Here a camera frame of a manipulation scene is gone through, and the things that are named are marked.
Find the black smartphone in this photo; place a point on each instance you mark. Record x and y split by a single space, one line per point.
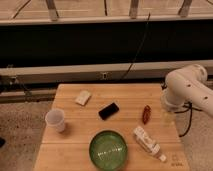
108 111

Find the green ceramic bowl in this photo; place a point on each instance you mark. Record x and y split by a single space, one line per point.
108 151

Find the red-brown snack wrapper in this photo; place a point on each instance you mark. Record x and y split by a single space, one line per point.
146 114

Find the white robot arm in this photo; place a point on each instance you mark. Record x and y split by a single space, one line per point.
187 84

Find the wall power outlet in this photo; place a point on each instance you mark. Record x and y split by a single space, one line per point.
104 76

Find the white plastic bottle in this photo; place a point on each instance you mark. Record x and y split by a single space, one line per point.
148 144

